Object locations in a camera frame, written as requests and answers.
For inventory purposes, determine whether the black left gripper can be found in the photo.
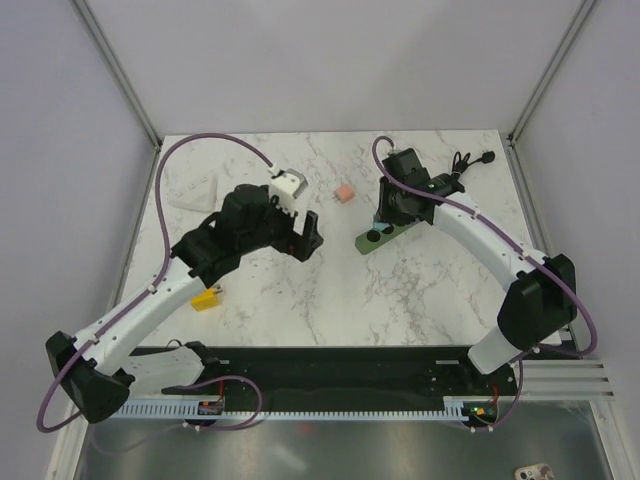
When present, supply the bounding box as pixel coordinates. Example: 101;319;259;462
240;194;324;264

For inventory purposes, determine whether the yellow plug adapter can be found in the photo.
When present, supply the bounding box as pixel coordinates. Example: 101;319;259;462
190;285;223;312

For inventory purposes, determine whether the teal USB plug adapter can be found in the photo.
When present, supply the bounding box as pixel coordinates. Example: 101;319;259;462
374;223;394;235

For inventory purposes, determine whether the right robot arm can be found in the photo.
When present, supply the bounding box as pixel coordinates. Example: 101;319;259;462
376;148;577;394

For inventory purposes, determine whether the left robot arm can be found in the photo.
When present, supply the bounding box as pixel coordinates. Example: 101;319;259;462
45;173;323;424

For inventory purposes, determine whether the pink plug adapter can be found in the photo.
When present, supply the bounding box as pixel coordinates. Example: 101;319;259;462
334;184;355;204

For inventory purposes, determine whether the green power strip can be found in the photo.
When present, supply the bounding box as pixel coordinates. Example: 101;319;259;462
354;224;413;255

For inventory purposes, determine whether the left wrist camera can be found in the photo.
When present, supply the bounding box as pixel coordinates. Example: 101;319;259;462
268;169;308;218

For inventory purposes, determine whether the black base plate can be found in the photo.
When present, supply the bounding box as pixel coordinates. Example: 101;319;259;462
163;346;518;408

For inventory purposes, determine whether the white slotted cable duct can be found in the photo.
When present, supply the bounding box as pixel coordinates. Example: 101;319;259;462
111;396;470;422

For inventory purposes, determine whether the aluminium frame rail right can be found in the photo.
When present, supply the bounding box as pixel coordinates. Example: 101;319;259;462
504;0;600;146

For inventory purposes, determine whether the aluminium frame rail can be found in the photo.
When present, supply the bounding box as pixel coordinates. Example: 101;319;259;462
69;0;164;151
504;0;600;146

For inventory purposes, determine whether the aluminium frame rail left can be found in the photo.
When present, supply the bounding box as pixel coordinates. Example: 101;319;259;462
69;0;164;151

